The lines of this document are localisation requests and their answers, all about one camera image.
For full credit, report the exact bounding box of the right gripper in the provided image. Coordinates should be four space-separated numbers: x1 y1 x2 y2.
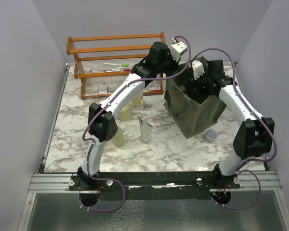
184 67 212 101

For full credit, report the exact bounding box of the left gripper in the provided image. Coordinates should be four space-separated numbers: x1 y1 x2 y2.
156 51 181 78

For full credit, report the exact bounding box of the green canvas bag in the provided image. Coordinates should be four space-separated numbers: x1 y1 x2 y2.
164 56 232 138

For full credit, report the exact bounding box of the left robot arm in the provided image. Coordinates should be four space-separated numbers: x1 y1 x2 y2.
77 38 191 190

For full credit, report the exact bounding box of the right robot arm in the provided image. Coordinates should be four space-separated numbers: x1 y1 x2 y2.
189 60 275 188

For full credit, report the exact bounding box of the red white small box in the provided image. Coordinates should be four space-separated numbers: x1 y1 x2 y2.
149 85 162 92

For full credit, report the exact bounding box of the green white marker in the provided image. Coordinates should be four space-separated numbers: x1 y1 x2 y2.
104 63 129 67

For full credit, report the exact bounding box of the small purple jar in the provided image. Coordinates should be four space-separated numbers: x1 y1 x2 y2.
204 128 218 143

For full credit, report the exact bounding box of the pink green marker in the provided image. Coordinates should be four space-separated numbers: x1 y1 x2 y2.
105 68 131 73

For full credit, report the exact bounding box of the orange wooden shelf rack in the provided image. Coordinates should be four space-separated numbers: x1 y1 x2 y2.
66 32 166 99

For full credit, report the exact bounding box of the green lotion bottle white cap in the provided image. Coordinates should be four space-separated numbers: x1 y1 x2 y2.
118 103 131 121

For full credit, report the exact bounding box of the silver foil pouch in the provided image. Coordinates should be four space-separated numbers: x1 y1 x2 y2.
139 118 153 143

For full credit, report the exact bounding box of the green bottle beige cap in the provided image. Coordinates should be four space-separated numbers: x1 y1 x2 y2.
111 127 125 148

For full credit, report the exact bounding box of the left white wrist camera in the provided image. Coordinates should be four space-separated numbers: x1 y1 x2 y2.
169 41 188 62

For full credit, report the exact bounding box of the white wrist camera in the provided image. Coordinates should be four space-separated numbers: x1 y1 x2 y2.
191 60 205 80
169 41 188 62

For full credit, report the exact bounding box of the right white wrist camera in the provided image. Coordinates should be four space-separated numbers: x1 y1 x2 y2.
191 60 205 80

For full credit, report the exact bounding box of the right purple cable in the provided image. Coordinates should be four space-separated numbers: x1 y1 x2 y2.
187 47 279 210

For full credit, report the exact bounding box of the purple cable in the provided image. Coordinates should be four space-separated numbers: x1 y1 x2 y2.
79 35 192 212
187 47 279 210

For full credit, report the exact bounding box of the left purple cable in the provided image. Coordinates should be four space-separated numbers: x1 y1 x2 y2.
79 35 192 212

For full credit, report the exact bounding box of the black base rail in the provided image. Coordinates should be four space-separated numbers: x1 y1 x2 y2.
68 171 239 201

